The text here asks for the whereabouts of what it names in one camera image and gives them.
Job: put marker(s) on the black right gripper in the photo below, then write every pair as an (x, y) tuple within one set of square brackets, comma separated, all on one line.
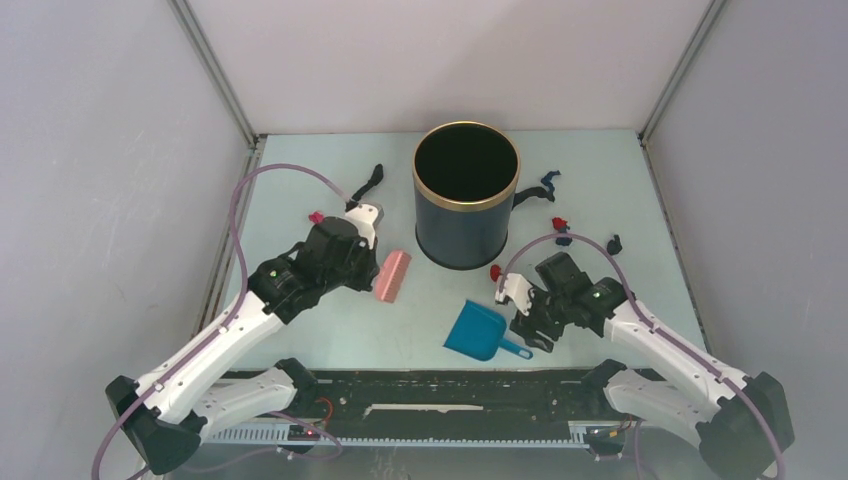
[(526, 326)]

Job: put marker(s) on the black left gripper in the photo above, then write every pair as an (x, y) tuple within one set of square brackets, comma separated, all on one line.
[(370, 266)]

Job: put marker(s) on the blue dustpan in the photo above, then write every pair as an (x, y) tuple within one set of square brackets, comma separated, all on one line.
[(479, 333)]

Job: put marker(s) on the pink hand brush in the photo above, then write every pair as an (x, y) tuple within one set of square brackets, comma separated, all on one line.
[(391, 276)]

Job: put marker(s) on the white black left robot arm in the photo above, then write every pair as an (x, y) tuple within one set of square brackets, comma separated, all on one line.
[(169, 412)]

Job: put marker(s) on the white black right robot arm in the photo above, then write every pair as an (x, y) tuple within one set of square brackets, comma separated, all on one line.
[(738, 423)]

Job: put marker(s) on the black paper scrap far left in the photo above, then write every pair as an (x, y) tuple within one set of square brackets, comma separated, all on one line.
[(376, 177)]

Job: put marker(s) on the black paper scrap right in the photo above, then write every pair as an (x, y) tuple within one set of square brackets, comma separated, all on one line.
[(614, 246)]

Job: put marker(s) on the small electronics board right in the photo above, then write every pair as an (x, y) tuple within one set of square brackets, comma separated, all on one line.
[(604, 433)]

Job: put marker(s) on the small electronics board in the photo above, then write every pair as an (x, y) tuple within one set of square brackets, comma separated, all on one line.
[(299, 433), (604, 433)]

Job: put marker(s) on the black paper scrap by bin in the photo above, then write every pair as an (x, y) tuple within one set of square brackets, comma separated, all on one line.
[(540, 192)]

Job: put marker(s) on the blue paper scrap far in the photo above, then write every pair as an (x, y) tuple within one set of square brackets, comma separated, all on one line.
[(548, 178)]

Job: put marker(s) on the dark blue gold-rimmed bin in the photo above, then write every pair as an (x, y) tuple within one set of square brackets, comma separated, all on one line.
[(465, 177)]

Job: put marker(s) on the small electronics board left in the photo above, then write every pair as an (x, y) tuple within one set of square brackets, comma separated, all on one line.
[(299, 433)]

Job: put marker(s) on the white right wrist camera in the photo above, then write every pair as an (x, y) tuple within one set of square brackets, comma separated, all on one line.
[(514, 288)]

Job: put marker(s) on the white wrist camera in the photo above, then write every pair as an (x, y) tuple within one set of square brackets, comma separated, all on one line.
[(366, 218), (514, 288)]

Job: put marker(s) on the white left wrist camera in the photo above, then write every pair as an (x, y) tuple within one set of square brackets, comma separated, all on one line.
[(366, 218)]

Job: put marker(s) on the left aluminium frame post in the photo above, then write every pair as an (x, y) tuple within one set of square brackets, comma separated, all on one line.
[(197, 38)]

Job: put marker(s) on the aluminium frame post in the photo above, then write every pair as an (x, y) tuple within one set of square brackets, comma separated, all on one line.
[(197, 38), (708, 21)]

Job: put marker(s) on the black mounting base plate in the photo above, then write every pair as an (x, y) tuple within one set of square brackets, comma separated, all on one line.
[(455, 406)]

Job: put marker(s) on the right aluminium frame post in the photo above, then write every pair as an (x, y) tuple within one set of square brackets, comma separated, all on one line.
[(708, 21)]

